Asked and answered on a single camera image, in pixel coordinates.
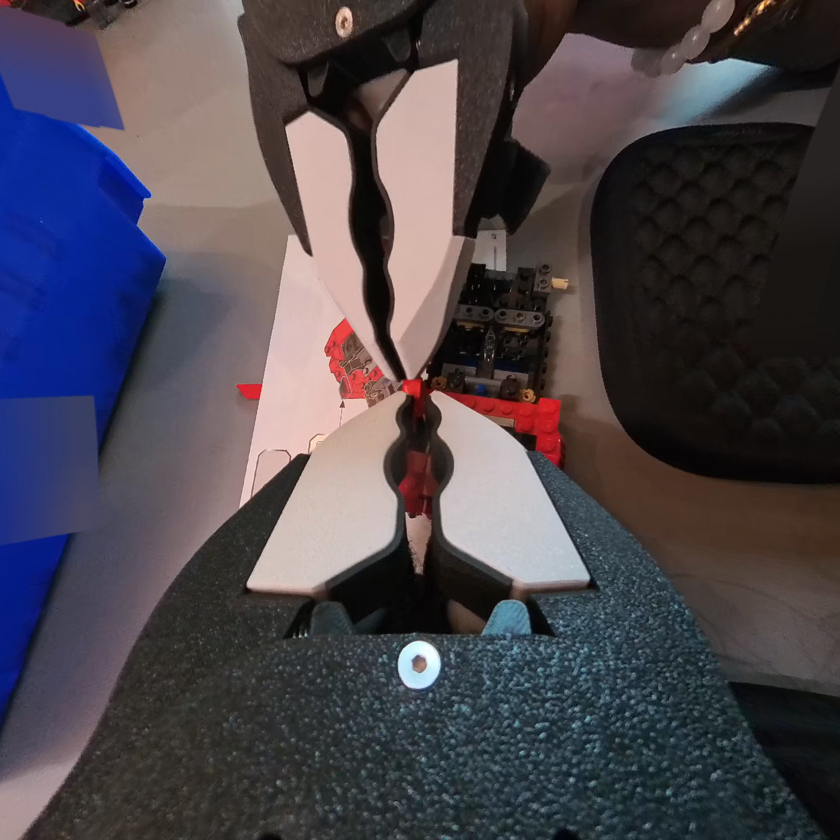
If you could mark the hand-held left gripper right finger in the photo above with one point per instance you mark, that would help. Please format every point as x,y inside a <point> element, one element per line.
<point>505,518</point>

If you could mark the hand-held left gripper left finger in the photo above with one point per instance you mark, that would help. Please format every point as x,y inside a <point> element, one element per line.
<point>334,512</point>

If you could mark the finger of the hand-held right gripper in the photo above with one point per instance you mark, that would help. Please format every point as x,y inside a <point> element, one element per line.
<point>328,210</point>
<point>423,197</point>

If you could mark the red lego piece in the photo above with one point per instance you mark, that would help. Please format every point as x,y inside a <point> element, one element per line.
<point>413,472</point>

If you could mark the black and red lego car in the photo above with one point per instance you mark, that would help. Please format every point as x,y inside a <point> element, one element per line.
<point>505,328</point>

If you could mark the person's right forearm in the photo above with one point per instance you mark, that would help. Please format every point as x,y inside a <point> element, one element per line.
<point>787,33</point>

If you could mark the small red lego wedge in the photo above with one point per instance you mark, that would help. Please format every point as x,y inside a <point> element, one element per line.
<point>250,392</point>

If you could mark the person's right hand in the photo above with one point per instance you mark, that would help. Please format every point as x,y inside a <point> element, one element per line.
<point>590,16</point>

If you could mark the white instruction booklet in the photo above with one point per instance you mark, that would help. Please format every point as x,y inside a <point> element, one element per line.
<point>295,328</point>

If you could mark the blue plastic storage bin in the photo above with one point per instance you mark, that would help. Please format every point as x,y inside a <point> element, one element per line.
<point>65,295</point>

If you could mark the black quilted seat cushion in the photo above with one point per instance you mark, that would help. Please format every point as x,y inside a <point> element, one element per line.
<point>689,295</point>

